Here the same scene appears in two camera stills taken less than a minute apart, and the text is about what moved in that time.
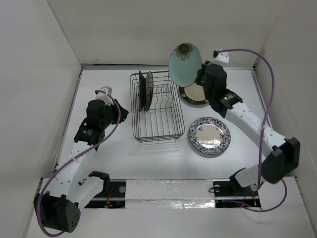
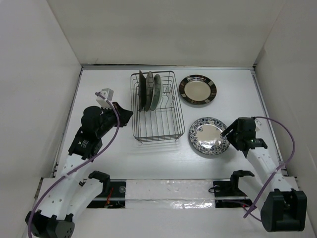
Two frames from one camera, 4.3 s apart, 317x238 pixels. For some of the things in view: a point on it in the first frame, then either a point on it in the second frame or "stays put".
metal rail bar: (180, 198) stays put
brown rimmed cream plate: (142, 90) stays put
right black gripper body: (200, 79) -> (234, 136)
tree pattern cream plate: (149, 90) stays put
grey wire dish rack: (164, 119) stays put
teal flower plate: (184, 61) -> (157, 95)
